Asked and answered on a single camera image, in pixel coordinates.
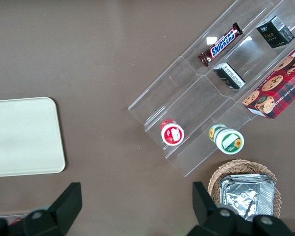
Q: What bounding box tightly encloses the aluminium foil tray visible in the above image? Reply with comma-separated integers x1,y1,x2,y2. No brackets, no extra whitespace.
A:
219,173,276,222

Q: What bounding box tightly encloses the black box with gold print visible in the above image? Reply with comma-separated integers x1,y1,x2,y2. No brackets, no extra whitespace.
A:
256,15,295,49

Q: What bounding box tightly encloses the red strawberry yogurt cup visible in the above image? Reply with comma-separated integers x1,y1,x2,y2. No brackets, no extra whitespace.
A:
160,118,185,147

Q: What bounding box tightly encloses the clear acrylic tiered shelf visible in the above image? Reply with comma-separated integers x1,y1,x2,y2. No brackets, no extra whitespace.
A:
127,0,295,177

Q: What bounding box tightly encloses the black box with white label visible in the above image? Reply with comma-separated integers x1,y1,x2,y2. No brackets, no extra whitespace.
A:
212,62,246,90

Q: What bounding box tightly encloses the Snickers chocolate bar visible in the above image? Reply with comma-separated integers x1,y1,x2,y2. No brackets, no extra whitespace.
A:
197,22,243,68

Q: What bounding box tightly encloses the green sunflower yogurt cup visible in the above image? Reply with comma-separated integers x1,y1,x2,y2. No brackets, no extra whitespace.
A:
208,123,245,155

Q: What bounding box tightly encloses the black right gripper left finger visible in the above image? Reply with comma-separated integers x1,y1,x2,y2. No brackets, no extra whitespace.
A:
0,182,83,236

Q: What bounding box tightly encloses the cream plastic tray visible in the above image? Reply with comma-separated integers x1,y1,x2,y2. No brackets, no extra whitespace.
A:
0,96,66,178

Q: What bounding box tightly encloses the woven wicker basket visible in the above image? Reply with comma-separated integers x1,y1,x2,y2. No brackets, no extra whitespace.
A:
207,159,282,219

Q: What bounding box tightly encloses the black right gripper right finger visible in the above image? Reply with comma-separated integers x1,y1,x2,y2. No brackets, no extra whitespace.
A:
188,181,295,236

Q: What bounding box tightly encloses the red chocolate chip cookie box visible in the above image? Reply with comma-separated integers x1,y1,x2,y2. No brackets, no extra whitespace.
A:
242,41,295,120

